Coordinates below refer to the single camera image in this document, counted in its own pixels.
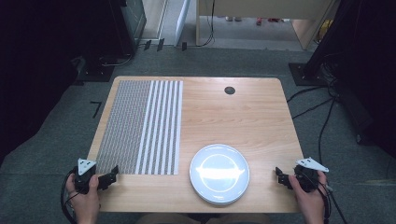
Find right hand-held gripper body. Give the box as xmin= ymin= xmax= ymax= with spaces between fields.
xmin=293 ymin=156 xmax=330 ymax=193

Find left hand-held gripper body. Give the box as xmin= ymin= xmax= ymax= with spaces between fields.
xmin=72 ymin=158 xmax=98 ymax=195

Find white round plate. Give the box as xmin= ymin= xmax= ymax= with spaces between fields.
xmin=189 ymin=143 xmax=251 ymax=206

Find person's left hand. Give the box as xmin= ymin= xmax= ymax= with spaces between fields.
xmin=64 ymin=173 xmax=102 ymax=224

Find person's right hand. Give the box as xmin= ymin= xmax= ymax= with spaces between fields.
xmin=288 ymin=170 xmax=329 ymax=224

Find grey striped placemat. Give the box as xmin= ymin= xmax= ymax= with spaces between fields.
xmin=95 ymin=79 xmax=184 ymax=176

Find black stand with base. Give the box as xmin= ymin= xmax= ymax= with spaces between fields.
xmin=74 ymin=0 xmax=138 ymax=84
xmin=288 ymin=0 xmax=353 ymax=88

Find white panel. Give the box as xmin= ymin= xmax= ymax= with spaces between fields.
xmin=173 ymin=0 xmax=191 ymax=48

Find light wooden desk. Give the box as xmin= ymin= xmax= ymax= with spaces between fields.
xmin=195 ymin=0 xmax=341 ymax=51

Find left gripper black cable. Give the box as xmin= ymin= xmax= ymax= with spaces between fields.
xmin=60 ymin=170 xmax=78 ymax=224

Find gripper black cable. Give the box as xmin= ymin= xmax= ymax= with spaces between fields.
xmin=317 ymin=178 xmax=349 ymax=224
xmin=60 ymin=170 xmax=78 ymax=224

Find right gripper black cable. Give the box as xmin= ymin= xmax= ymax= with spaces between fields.
xmin=317 ymin=178 xmax=349 ymax=224

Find black floor cable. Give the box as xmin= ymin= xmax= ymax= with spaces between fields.
xmin=317 ymin=96 xmax=338 ymax=158
xmin=286 ymin=84 xmax=331 ymax=120

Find black hanging cable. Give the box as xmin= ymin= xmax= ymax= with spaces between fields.
xmin=199 ymin=0 xmax=217 ymax=49

